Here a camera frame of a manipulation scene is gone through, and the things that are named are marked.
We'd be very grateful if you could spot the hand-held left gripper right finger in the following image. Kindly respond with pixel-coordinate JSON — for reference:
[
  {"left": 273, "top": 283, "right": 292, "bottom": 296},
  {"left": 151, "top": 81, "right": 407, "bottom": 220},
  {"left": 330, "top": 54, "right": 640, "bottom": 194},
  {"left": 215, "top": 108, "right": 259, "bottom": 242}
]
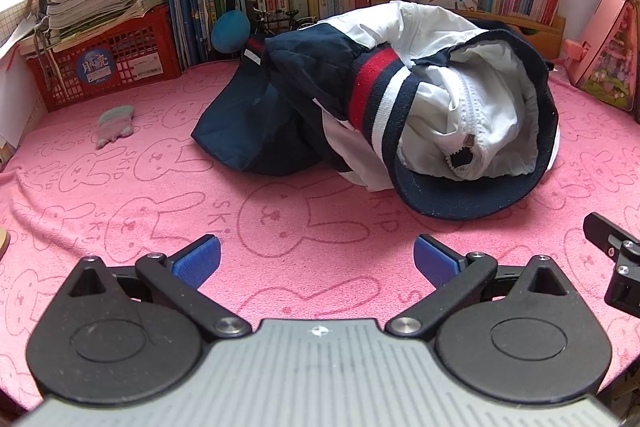
[{"left": 386, "top": 234, "right": 581, "bottom": 340}]

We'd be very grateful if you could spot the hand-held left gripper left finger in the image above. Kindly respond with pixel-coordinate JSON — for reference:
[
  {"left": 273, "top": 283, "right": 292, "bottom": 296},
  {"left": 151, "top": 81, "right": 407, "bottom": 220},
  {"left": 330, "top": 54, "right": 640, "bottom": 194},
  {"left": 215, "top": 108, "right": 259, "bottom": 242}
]
[{"left": 60, "top": 234, "right": 251, "bottom": 340}]

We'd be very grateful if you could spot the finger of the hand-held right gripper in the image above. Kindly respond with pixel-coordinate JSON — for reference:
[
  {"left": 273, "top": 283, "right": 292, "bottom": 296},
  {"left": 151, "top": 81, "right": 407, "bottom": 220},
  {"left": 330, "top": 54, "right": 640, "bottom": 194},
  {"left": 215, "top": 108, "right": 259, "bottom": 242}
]
[{"left": 584, "top": 213, "right": 640, "bottom": 308}]

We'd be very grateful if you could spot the navy and white zip jacket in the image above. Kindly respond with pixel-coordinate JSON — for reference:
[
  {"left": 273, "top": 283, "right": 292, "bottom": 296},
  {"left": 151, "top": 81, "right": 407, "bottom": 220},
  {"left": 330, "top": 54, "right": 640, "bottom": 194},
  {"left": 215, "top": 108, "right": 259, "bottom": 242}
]
[{"left": 191, "top": 0, "right": 560, "bottom": 221}]

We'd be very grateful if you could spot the pink rabbit-print towel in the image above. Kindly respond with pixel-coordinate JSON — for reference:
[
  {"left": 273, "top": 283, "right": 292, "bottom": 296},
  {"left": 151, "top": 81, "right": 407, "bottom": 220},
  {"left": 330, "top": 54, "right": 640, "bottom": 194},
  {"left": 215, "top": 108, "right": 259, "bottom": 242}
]
[{"left": 0, "top": 57, "right": 640, "bottom": 413}]

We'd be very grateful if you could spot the grey pink knitted sock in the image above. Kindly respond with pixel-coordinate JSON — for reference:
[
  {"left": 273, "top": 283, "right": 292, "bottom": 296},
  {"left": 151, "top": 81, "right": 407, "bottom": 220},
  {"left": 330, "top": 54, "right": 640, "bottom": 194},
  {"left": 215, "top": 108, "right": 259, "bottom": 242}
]
[{"left": 96, "top": 105, "right": 136, "bottom": 149}]

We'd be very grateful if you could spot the pink house-shaped case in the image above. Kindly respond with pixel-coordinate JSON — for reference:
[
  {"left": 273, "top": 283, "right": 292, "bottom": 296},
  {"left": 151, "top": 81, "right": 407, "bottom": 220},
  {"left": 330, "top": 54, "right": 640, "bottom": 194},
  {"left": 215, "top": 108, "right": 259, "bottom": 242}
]
[{"left": 567, "top": 0, "right": 640, "bottom": 112}]

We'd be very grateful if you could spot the wooden desktop drawer organizer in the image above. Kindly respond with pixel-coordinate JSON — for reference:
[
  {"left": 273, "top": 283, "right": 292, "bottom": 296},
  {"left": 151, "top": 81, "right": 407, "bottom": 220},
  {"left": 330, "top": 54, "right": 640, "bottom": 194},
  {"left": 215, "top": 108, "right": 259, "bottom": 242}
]
[{"left": 452, "top": 7, "right": 566, "bottom": 60}]

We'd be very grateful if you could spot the red plastic crate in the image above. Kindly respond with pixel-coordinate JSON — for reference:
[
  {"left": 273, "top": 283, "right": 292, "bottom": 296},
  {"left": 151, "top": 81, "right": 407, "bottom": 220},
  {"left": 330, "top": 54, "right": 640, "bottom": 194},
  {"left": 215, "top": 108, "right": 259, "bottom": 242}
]
[{"left": 25, "top": 4, "right": 183, "bottom": 112}]

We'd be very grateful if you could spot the blue plush ball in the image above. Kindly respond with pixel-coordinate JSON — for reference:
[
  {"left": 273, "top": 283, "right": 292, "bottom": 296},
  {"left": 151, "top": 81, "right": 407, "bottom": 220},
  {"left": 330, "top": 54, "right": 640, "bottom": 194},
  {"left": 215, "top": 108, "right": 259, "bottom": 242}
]
[{"left": 211, "top": 10, "right": 251, "bottom": 54}]

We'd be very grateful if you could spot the black miniature bicycle model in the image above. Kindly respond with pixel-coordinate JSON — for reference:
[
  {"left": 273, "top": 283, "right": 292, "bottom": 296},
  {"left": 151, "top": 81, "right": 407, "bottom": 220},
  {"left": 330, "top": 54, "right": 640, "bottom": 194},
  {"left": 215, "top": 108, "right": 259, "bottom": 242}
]
[{"left": 250, "top": 7, "right": 321, "bottom": 38}]

